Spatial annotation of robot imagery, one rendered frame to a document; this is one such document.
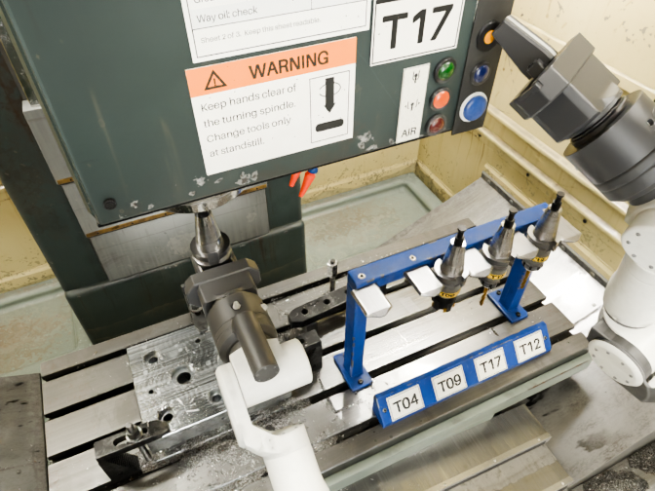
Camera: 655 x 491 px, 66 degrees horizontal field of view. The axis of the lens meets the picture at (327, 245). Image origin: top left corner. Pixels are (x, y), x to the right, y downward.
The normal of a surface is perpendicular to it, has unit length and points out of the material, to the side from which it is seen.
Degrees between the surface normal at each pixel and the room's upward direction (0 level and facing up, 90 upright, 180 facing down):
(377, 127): 90
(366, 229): 0
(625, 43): 90
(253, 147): 90
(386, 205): 0
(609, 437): 24
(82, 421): 0
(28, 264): 90
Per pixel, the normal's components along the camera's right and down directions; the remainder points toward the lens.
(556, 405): -0.37, -0.52
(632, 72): -0.91, 0.30
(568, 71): 0.41, -0.41
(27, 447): 0.37, -0.76
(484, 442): 0.11, -0.74
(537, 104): -0.57, 0.58
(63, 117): 0.42, 0.64
